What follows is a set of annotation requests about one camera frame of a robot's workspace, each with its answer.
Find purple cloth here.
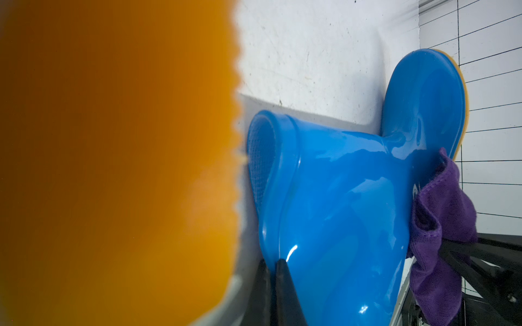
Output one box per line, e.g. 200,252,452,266
409,149,478,325

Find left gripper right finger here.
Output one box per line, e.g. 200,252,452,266
275,259,307,326

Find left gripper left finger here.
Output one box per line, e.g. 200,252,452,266
240,259,272,326

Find blue rubber boot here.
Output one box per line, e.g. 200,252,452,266
1,1,246,325
247,49,468,325

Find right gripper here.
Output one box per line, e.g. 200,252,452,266
401,233,521,325

